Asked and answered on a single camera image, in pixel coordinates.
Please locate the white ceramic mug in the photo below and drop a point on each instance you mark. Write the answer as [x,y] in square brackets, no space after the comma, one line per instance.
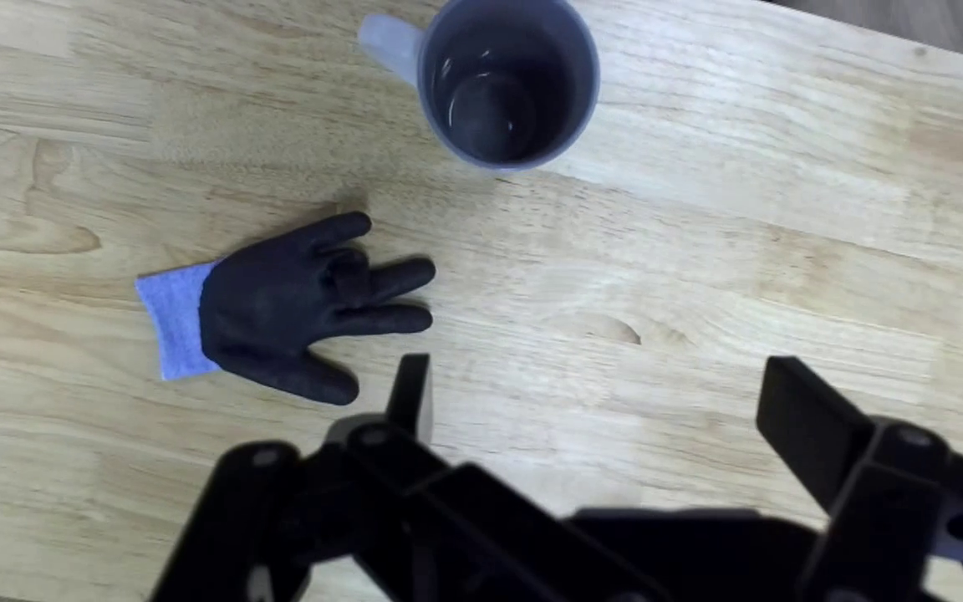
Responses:
[509,84]

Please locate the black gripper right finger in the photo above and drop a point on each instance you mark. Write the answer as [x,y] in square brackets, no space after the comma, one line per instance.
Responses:
[895,502]

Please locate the black work glove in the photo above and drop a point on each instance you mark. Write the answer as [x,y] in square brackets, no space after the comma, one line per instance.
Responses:
[282,313]

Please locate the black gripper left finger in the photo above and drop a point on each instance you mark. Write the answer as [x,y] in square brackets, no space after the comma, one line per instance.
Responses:
[393,523]

